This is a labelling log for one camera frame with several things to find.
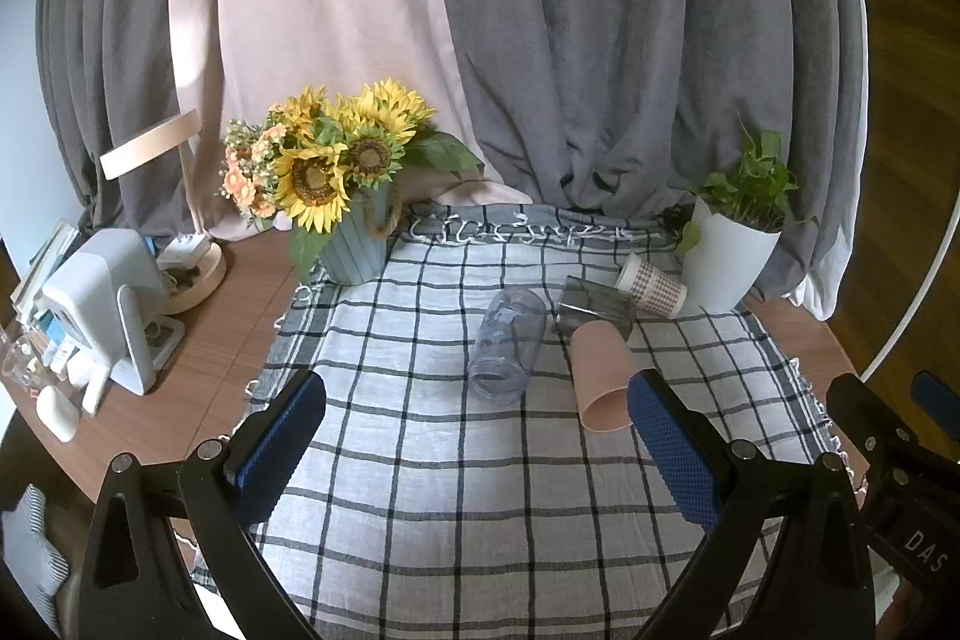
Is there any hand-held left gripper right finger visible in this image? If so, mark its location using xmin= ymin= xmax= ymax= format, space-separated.
xmin=627 ymin=369 xmax=877 ymax=640

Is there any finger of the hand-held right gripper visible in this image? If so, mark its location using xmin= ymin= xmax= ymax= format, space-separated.
xmin=826 ymin=373 xmax=931 ymax=498
xmin=912 ymin=371 xmax=960 ymax=444

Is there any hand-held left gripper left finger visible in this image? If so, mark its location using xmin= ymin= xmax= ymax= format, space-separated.
xmin=77 ymin=370 xmax=328 ymax=640

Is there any pink cup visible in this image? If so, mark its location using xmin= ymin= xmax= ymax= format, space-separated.
xmin=571 ymin=319 xmax=640 ymax=435

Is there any checked paper cup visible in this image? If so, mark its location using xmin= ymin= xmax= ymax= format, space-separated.
xmin=615 ymin=252 xmax=689 ymax=319

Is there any shiny metal cup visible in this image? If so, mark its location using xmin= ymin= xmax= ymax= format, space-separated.
xmin=555 ymin=275 xmax=638 ymax=342

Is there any clear plastic cup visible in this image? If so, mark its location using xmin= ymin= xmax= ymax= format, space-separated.
xmin=469 ymin=287 xmax=548 ymax=407

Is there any white curved hoop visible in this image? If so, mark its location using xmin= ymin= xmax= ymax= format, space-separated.
xmin=853 ymin=0 xmax=960 ymax=387

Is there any checked white tablecloth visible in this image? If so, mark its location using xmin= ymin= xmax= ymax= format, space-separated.
xmin=191 ymin=201 xmax=854 ymax=640

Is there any small white stick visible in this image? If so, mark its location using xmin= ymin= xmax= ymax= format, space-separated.
xmin=81 ymin=364 xmax=111 ymax=416

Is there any potted plant in white pot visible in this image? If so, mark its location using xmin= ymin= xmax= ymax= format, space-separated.
xmin=670 ymin=119 xmax=820 ymax=314

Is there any ribbed blue vase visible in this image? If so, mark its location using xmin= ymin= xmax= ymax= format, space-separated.
xmin=318 ymin=182 xmax=403 ymax=287

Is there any white charger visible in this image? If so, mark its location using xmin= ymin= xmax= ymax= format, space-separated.
xmin=156 ymin=233 xmax=212 ymax=271

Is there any white oval case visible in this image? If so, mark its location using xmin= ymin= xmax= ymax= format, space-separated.
xmin=35 ymin=385 xmax=80 ymax=444

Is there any white desktop device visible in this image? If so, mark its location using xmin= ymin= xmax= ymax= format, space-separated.
xmin=40 ymin=227 xmax=187 ymax=396

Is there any sunflower bouquet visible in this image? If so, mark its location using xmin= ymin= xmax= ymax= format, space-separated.
xmin=220 ymin=77 xmax=487 ymax=283

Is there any striped cloth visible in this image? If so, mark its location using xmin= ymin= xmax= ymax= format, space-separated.
xmin=0 ymin=482 xmax=73 ymax=640

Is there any clear glass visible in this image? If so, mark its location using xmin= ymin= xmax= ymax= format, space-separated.
xmin=0 ymin=323 xmax=47 ymax=398

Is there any row of books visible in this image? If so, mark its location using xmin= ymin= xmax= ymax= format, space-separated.
xmin=10 ymin=219 xmax=85 ymax=330

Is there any white desk lamp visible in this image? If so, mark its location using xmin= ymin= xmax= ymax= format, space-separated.
xmin=99 ymin=110 xmax=228 ymax=316

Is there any grey curtain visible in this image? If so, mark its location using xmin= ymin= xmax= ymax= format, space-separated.
xmin=34 ymin=0 xmax=220 ymax=238
xmin=416 ymin=0 xmax=872 ymax=323

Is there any pink curtain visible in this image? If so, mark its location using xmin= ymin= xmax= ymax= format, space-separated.
xmin=168 ymin=0 xmax=538 ymax=238

